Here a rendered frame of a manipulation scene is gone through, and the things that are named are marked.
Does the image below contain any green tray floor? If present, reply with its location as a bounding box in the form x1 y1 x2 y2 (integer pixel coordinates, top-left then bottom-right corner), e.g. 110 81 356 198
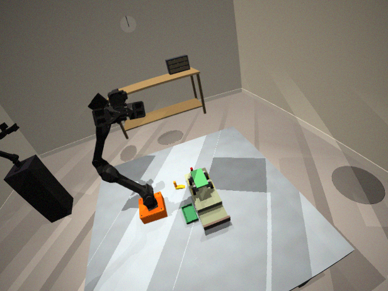
183 205 197 222

